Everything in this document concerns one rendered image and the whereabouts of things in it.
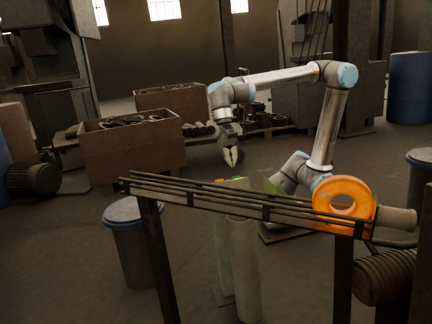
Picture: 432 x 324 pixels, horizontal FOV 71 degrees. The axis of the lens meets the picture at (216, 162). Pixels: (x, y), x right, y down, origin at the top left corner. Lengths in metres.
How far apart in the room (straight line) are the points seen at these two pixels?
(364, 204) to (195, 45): 11.93
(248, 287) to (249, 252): 0.17
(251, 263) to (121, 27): 11.64
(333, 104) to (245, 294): 1.04
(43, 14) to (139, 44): 7.34
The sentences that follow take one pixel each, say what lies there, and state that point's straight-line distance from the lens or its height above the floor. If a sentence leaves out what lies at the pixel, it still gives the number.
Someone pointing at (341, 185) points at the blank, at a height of 0.76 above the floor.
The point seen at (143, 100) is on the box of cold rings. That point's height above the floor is 0.65.
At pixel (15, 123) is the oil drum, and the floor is 0.69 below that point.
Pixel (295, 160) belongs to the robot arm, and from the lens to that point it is 1.96.
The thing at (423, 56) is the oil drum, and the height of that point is 0.83.
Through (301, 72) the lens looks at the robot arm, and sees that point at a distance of 1.72.
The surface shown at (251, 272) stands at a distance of 1.32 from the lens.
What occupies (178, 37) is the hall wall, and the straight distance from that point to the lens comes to 12.51.
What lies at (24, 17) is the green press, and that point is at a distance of 5.47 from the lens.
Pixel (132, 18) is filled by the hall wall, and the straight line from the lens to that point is 12.50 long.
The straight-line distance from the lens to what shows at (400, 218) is 0.90.
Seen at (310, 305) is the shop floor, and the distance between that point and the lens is 1.59.
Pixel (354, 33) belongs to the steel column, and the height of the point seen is 1.17.
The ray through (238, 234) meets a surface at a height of 0.46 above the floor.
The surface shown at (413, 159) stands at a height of 0.42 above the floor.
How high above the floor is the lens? 1.12
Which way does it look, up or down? 19 degrees down
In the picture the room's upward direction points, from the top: 7 degrees counter-clockwise
